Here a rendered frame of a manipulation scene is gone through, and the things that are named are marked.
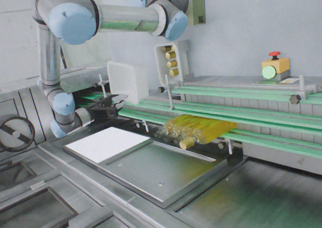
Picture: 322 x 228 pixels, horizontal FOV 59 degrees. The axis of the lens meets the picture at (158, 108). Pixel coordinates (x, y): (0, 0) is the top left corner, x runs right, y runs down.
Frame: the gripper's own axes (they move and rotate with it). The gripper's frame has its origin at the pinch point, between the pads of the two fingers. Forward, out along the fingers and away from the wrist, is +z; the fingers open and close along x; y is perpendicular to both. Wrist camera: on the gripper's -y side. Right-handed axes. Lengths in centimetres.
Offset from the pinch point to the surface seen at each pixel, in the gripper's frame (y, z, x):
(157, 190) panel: -38.8, -20.2, 20.1
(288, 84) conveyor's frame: -64, 24, -6
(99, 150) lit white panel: 15.1, -14.8, 26.2
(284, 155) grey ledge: -64, 20, 20
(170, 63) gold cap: 0.1, 30.1, -6.1
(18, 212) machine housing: 3, -59, 25
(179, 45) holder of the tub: -7.8, 31.1, -15.7
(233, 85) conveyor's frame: -42.7, 23.0, -3.2
